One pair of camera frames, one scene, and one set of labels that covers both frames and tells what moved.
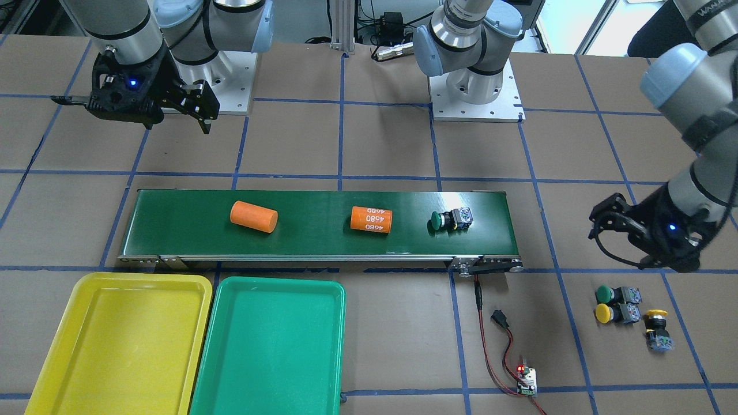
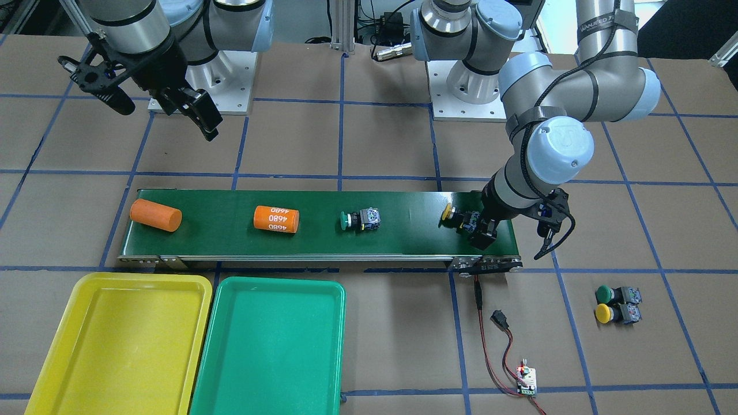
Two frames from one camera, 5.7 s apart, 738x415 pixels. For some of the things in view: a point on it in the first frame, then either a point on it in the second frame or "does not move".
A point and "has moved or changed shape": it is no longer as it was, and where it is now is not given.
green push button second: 626,294 does not move
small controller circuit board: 526,381 does not move
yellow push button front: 658,338 to 466,221
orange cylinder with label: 371,219 to 270,218
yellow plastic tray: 128,344 does not move
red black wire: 498,316 does not move
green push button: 459,218 has moved or changed shape
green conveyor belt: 314,226 does not move
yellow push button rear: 625,313 does not move
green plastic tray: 273,346 does not move
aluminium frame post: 342,17 does not move
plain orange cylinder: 254,217 to 155,215
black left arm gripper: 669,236 to 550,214
